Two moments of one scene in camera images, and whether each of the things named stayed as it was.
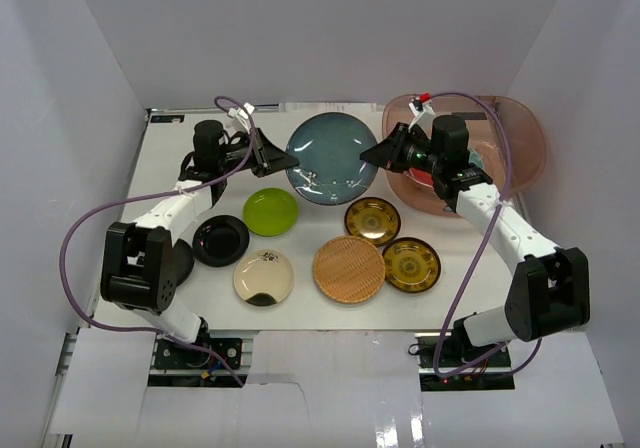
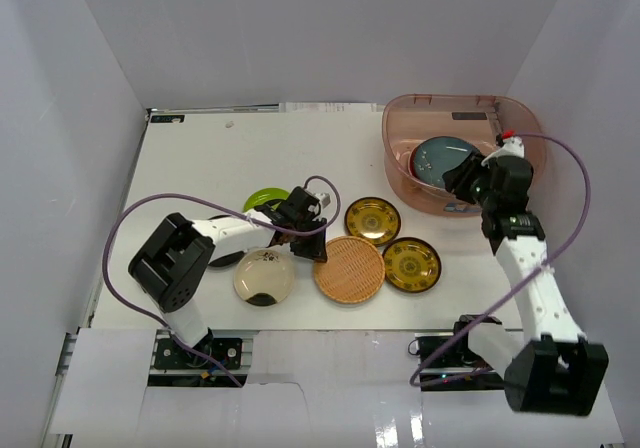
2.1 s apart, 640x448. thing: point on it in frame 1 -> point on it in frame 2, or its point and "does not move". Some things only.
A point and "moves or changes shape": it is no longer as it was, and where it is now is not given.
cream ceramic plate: (263, 272) does not move
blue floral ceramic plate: (328, 147) moves or changes shape
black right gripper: (390, 152) -> (462, 176)
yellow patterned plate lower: (411, 264) does not move
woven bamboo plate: (349, 269) does not move
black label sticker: (167, 118) does not move
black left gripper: (257, 153) -> (310, 240)
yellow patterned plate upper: (373, 217) does not move
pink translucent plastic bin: (506, 144) does not move
